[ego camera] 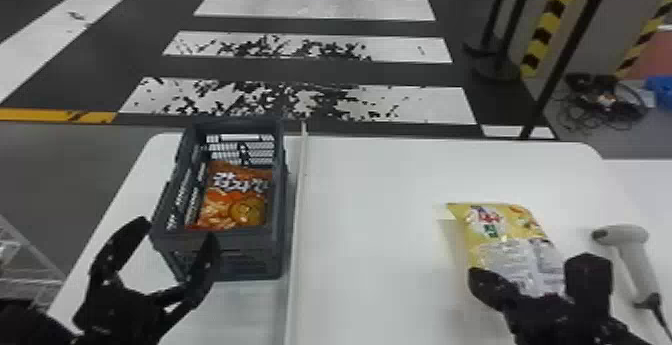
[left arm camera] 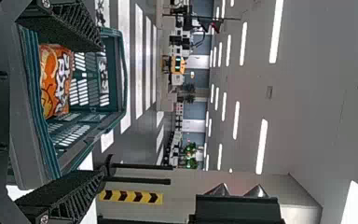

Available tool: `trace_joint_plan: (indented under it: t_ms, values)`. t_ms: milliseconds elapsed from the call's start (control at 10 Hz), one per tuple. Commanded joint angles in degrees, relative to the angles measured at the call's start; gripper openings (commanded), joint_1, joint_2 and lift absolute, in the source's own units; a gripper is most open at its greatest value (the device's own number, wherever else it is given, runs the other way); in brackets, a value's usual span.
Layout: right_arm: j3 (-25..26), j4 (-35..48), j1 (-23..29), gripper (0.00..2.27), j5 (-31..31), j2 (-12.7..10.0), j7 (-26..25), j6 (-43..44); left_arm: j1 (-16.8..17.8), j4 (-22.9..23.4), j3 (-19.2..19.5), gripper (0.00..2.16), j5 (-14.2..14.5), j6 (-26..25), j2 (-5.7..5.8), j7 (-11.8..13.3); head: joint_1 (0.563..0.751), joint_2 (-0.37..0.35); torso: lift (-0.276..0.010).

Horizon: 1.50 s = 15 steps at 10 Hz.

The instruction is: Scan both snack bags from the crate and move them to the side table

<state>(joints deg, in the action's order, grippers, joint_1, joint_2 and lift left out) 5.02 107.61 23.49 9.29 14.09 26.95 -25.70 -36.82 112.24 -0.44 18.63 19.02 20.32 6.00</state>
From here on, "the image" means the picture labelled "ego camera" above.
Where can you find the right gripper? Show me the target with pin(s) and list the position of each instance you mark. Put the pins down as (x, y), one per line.
(556, 323)

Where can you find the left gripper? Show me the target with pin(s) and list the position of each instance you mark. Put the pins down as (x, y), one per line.
(118, 315)

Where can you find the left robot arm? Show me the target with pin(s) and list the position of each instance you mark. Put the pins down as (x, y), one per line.
(26, 326)

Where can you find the yellow snack packet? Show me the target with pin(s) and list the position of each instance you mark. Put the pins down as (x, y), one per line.
(504, 236)

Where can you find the dark grey crate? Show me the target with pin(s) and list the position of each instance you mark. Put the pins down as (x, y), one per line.
(233, 258)

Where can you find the orange snack packet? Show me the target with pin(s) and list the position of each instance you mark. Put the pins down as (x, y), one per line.
(233, 200)

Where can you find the hand scanner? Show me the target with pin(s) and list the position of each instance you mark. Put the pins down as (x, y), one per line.
(632, 258)

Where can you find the clear box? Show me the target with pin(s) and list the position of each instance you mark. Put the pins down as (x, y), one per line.
(23, 271)

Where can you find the black post on round foot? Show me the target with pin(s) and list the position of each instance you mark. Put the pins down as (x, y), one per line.
(508, 32)
(491, 19)

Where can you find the yellow black striped post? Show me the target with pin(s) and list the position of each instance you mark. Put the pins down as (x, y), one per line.
(548, 24)
(643, 34)

